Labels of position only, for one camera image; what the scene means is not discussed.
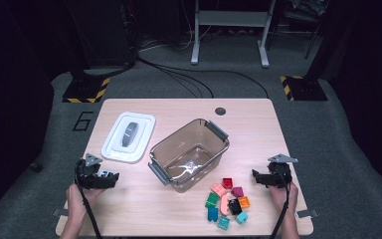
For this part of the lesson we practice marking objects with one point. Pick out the teal square building block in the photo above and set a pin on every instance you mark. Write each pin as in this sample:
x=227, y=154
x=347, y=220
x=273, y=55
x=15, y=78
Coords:
x=223, y=222

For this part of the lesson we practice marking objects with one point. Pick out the brown translucent storage box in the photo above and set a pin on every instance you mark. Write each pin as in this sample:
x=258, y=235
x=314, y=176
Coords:
x=192, y=156

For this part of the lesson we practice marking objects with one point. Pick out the person's left hand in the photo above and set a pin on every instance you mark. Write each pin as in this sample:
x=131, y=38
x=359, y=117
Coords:
x=76, y=202

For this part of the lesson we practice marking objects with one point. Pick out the light cyan building block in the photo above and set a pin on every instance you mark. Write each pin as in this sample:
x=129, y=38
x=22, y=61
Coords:
x=241, y=217

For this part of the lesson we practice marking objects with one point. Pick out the yellow-black striped base plate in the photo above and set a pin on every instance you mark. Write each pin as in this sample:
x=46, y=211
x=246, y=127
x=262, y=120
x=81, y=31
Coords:
x=84, y=89
x=306, y=89

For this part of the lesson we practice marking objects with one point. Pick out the salmon building brick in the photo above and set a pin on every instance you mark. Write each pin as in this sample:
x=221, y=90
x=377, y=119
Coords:
x=218, y=189

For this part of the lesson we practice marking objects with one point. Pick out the dark cluttered metal stand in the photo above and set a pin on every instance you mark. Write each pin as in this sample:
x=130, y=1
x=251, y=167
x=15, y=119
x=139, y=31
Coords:
x=306, y=13

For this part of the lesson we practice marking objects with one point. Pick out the magenta building block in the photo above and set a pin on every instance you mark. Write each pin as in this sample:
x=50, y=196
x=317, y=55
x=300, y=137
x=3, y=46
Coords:
x=237, y=191

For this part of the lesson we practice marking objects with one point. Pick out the small black floor object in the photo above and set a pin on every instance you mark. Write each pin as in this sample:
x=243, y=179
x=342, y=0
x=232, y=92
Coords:
x=36, y=167

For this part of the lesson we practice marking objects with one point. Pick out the white toy car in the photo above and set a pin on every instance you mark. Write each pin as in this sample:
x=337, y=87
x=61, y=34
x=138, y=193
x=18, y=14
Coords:
x=103, y=173

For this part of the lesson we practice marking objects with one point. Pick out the black stand post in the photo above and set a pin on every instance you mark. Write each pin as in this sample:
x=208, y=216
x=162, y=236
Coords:
x=76, y=49
x=325, y=43

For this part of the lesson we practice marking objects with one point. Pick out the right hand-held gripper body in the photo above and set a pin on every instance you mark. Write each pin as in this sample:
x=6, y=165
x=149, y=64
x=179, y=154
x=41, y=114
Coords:
x=280, y=176

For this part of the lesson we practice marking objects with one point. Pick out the white metal stand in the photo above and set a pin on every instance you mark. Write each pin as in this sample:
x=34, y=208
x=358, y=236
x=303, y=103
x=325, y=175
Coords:
x=232, y=18

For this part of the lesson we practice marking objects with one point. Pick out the green building block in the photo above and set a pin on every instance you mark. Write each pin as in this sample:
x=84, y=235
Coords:
x=212, y=200

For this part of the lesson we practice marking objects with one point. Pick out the red building block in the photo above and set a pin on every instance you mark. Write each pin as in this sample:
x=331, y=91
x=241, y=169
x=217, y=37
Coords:
x=227, y=183

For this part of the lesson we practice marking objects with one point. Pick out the black building block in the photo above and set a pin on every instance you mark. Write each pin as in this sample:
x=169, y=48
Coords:
x=234, y=206

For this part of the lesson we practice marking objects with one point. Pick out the dark cabinet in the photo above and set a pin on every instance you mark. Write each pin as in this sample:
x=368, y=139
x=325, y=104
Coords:
x=106, y=30

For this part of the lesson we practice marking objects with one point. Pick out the blue building block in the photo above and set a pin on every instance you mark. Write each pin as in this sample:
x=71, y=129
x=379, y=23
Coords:
x=212, y=214

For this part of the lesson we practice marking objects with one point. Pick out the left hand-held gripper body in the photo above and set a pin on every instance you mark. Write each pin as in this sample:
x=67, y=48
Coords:
x=88, y=177

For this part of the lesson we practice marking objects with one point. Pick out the pink arch building block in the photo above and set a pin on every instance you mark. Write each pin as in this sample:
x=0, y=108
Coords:
x=224, y=205

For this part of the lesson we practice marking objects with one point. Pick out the person's right hand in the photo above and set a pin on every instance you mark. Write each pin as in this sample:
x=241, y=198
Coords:
x=283, y=199

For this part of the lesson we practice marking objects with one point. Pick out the orange building block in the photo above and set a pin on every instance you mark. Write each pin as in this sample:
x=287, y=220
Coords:
x=244, y=202

